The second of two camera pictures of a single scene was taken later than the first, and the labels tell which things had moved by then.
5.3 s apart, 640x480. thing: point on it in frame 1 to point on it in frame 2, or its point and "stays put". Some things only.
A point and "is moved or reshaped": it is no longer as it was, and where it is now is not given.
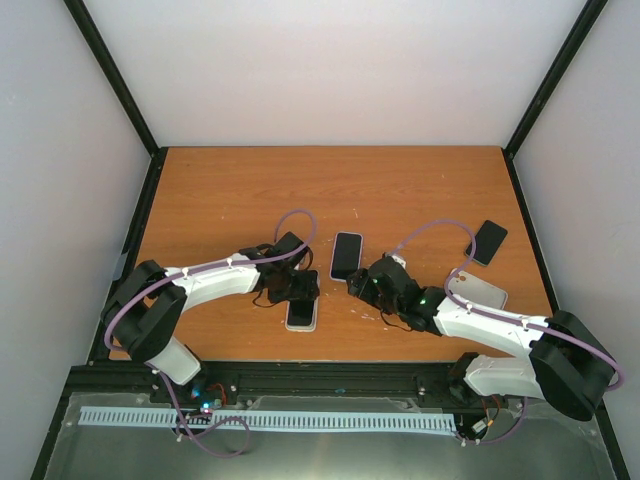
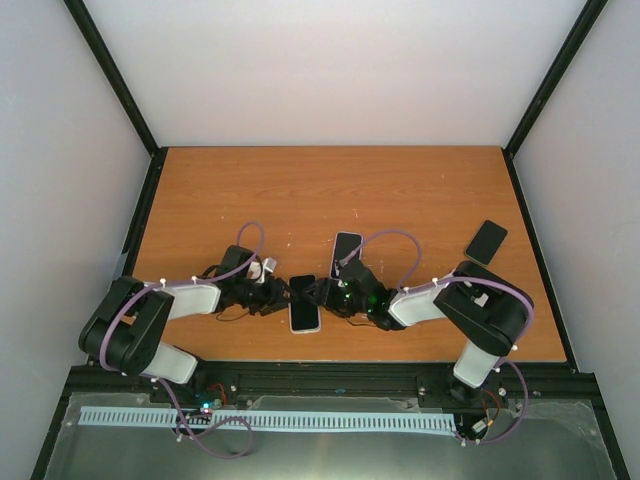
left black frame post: (122, 92) stays put
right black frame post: (571, 46) stays put
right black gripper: (362, 287) to (324, 295)
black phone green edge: (488, 240) stays put
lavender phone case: (346, 255) stays put
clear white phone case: (302, 328) is moved or reshaped
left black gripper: (308, 289) to (274, 296)
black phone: (346, 255) stays put
